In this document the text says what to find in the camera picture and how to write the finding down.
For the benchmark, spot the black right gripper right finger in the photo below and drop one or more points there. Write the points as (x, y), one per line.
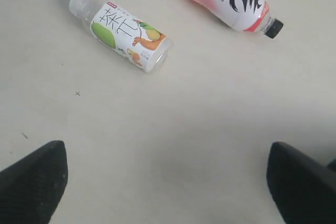
(302, 189)

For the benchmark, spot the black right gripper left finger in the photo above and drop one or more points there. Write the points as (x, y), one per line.
(32, 188)

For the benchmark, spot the green pear tea bottle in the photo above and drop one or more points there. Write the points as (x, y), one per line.
(122, 32)

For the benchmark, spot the pink white drink bottle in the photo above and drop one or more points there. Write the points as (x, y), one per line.
(251, 16)

